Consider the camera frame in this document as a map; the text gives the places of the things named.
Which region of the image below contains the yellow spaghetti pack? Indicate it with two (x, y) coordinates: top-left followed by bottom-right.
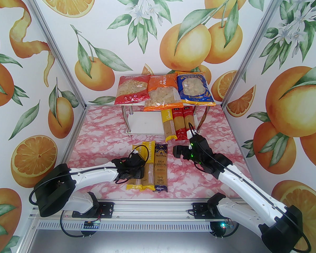
(143, 141), (156, 191)
(161, 109), (177, 141)
(126, 144), (148, 191)

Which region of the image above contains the dark blue spaghetti pack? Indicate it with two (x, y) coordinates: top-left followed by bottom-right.
(154, 143), (169, 192)

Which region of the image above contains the red spaghetti pack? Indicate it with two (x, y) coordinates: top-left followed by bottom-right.
(184, 106), (196, 139)
(174, 108), (187, 141)

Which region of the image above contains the orange macaroni bag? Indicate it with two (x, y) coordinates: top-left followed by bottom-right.
(143, 75), (183, 112)

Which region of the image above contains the blue pasta bag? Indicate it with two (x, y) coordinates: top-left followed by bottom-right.
(176, 72), (216, 106)

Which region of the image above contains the red macaroni bag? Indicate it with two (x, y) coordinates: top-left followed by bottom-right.
(114, 75), (150, 105)

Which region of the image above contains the white two-tier shelf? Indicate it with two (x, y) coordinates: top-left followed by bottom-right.
(118, 74), (208, 137)

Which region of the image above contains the black hub with green light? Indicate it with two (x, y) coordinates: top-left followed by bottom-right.
(210, 221), (227, 239)

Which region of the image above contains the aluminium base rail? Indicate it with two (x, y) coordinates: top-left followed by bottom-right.
(29, 200), (253, 222)

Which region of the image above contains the aluminium frame rail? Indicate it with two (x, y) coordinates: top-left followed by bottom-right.
(85, 103), (224, 109)
(222, 106), (254, 174)
(58, 106), (88, 173)

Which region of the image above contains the white slotted cable duct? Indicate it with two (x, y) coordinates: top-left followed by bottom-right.
(33, 220), (214, 231)

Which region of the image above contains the black base cable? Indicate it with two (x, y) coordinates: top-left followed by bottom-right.
(59, 211), (92, 239)

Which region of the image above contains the aluminium frame post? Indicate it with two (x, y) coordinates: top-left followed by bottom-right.
(16, 212), (40, 253)
(221, 0), (291, 109)
(21, 0), (88, 109)

